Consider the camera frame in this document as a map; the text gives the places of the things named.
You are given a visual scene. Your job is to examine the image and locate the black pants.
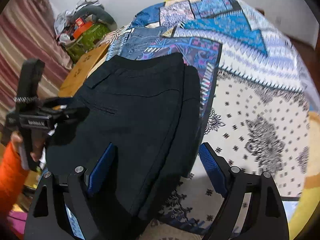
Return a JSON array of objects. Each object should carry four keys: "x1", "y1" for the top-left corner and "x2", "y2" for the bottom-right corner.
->
[{"x1": 46, "y1": 53, "x2": 200, "y2": 239}]

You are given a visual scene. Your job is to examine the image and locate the left hand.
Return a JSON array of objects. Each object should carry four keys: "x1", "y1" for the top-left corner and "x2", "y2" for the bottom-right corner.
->
[{"x1": 10, "y1": 129, "x2": 47, "y2": 163}]

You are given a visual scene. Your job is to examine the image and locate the orange floral blanket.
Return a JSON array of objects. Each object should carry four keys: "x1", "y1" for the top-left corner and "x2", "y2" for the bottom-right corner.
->
[{"x1": 289, "y1": 111, "x2": 320, "y2": 239}]

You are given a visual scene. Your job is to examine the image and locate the wooden lap desk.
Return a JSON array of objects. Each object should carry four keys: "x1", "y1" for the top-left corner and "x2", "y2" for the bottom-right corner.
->
[{"x1": 58, "y1": 44, "x2": 110, "y2": 97}]

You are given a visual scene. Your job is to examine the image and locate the maroon striped curtain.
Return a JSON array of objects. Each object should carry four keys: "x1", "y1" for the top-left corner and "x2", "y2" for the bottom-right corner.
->
[{"x1": 1, "y1": 0, "x2": 73, "y2": 124}]

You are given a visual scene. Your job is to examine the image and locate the green storage bag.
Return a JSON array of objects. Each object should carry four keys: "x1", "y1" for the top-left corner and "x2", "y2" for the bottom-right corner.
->
[{"x1": 65, "y1": 23, "x2": 111, "y2": 63}]

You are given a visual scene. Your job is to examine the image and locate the orange box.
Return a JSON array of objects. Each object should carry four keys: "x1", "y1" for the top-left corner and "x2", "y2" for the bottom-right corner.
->
[{"x1": 73, "y1": 17, "x2": 93, "y2": 39}]

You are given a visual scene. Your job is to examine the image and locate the blue patchwork bedspread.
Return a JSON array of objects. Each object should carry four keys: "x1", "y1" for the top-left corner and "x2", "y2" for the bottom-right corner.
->
[{"x1": 106, "y1": 0, "x2": 319, "y2": 226}]

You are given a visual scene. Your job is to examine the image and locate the folded blue jeans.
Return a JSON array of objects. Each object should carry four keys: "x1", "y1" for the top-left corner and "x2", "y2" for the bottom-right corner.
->
[{"x1": 118, "y1": 27, "x2": 167, "y2": 60}]

